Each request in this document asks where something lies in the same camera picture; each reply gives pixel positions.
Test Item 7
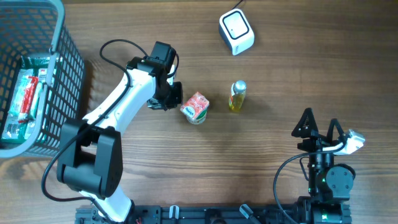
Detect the green lid jar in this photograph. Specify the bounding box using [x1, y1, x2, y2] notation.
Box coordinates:
[187, 110, 207, 124]

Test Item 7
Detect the yellow oil bottle silver cap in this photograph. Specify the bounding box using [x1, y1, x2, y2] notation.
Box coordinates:
[229, 80, 247, 111]

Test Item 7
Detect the grey plastic shopping basket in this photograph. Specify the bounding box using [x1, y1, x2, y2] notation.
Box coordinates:
[1, 0, 85, 158]

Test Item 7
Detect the green 3M gloves package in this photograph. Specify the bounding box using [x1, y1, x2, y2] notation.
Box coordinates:
[1, 57, 50, 144]

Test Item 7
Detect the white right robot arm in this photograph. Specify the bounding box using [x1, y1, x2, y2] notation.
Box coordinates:
[288, 108, 364, 223]

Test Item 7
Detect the orange small carton box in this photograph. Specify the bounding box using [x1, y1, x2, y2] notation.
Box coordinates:
[180, 91, 210, 119]

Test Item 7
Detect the white barcode scanner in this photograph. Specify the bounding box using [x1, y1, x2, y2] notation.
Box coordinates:
[218, 9, 255, 56]

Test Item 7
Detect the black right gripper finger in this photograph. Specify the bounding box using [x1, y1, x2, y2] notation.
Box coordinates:
[291, 108, 318, 139]
[326, 118, 346, 145]

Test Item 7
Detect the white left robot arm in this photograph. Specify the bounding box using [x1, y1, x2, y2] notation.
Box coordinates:
[57, 56, 182, 223]

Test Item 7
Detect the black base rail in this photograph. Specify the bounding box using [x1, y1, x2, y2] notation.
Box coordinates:
[74, 203, 352, 224]

